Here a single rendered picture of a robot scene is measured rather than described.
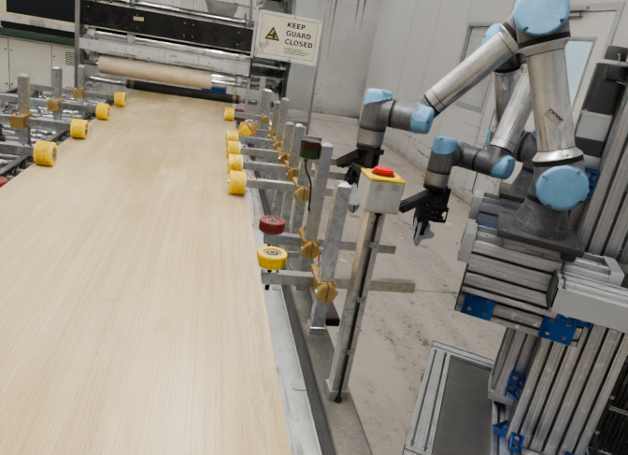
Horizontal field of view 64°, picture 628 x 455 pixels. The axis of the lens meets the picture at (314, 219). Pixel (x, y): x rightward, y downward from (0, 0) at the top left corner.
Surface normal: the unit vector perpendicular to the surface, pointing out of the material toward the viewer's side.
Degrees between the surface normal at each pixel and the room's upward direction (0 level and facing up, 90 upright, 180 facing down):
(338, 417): 0
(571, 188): 97
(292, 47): 90
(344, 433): 0
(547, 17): 83
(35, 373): 0
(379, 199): 90
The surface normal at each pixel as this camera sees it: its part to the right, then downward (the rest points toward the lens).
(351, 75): 0.17, 0.35
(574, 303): -0.34, 0.25
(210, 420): 0.16, -0.93
